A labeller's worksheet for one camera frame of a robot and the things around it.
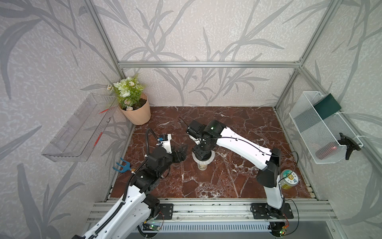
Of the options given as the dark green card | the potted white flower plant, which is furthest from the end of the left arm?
the dark green card

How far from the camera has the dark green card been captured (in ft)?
2.31

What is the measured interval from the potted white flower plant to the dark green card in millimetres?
1003

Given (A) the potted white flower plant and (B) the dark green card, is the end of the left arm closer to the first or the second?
(A) the potted white flower plant

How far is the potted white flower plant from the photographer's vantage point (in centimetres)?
90
